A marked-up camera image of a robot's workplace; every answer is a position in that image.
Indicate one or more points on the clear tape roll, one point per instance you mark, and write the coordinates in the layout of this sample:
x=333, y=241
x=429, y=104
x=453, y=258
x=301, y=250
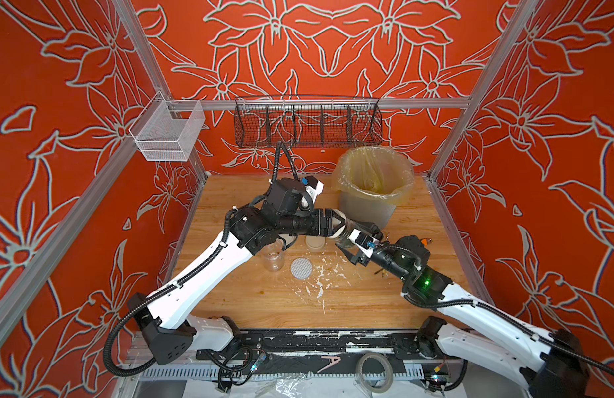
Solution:
x=374, y=374

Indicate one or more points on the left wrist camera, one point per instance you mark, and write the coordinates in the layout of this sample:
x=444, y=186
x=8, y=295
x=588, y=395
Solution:
x=290, y=196

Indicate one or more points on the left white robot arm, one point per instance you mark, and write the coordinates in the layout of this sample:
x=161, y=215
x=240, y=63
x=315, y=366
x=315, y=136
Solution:
x=164, y=317

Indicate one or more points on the translucent ribbed trash bin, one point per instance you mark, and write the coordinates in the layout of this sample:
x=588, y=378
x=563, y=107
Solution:
x=366, y=210

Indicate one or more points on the glass jar beige lid front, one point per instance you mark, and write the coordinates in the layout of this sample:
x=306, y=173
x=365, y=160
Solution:
x=348, y=235

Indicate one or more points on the black wire wall basket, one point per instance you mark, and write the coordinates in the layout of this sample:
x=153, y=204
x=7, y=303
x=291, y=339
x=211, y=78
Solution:
x=307, y=122

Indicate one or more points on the beige lid of back jar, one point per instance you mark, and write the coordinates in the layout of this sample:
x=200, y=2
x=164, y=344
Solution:
x=315, y=242

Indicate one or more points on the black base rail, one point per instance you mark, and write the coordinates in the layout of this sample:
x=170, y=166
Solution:
x=401, y=343

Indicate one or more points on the beige lid of jar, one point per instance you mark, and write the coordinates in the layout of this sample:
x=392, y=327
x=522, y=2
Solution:
x=315, y=242
x=337, y=230

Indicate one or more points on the beige lid of front jar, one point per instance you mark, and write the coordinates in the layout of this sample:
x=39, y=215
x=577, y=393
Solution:
x=337, y=230

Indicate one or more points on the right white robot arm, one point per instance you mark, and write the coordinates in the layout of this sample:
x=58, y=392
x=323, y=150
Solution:
x=544, y=364

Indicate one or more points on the clear plastic wall basket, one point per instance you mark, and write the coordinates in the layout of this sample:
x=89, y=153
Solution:
x=167, y=130

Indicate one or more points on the glass jar patterned lid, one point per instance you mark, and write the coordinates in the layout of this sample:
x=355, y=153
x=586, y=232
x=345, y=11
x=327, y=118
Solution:
x=273, y=256

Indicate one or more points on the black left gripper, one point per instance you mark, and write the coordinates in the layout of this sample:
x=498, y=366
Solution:
x=320, y=216

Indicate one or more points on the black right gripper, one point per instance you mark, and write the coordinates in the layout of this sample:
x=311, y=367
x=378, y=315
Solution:
x=354, y=246

